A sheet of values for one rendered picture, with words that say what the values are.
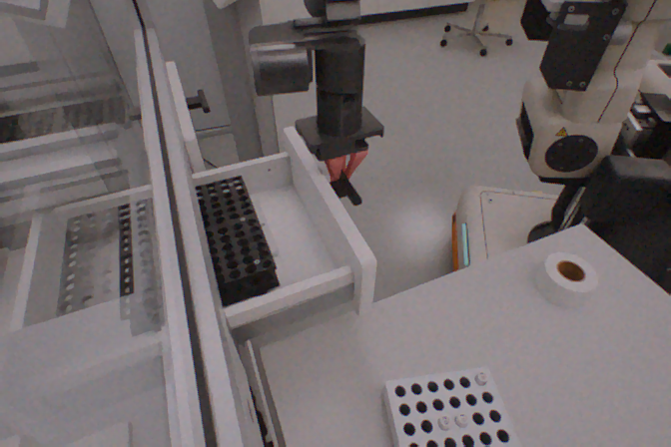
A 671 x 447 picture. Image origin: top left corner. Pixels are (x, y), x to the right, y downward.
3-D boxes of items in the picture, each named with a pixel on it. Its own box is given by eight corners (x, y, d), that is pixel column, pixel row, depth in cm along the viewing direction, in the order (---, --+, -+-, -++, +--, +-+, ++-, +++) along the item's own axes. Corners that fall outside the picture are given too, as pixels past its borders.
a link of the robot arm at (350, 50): (372, 38, 40) (357, 20, 44) (307, 44, 39) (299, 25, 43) (368, 99, 44) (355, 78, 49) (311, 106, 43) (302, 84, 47)
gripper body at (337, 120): (295, 132, 51) (290, 79, 46) (362, 117, 54) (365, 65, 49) (311, 159, 47) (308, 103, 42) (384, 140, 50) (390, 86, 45)
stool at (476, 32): (478, 26, 347) (498, -57, 304) (521, 51, 307) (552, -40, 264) (422, 34, 334) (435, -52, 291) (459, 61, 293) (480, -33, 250)
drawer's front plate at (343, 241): (298, 178, 67) (292, 124, 60) (371, 314, 48) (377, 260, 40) (288, 180, 67) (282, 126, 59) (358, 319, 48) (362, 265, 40)
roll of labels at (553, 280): (536, 261, 61) (546, 245, 58) (585, 277, 59) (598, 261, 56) (532, 296, 57) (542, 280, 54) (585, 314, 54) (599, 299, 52)
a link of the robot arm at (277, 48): (357, -46, 37) (338, -19, 45) (236, -41, 35) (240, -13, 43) (367, 84, 40) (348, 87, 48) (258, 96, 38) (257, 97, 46)
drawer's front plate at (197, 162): (188, 109, 84) (173, 60, 77) (212, 190, 65) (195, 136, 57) (180, 110, 84) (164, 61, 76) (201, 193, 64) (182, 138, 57)
